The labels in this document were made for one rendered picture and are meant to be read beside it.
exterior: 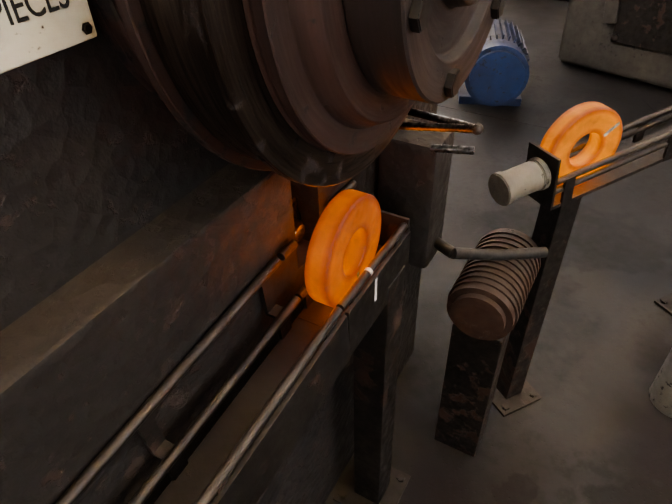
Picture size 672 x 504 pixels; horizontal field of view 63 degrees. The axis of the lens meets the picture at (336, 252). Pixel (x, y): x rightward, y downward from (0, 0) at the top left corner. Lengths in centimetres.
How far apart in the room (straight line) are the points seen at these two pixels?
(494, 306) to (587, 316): 82
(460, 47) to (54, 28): 34
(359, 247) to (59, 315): 40
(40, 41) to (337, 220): 36
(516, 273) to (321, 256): 49
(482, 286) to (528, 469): 56
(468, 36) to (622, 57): 281
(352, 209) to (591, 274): 136
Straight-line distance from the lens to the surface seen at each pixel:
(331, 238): 65
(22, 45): 45
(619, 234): 216
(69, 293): 53
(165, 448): 63
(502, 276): 102
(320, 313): 75
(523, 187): 100
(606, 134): 109
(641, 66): 334
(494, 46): 270
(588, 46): 341
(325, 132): 47
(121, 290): 51
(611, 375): 166
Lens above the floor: 119
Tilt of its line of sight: 39 degrees down
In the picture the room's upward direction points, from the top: 2 degrees counter-clockwise
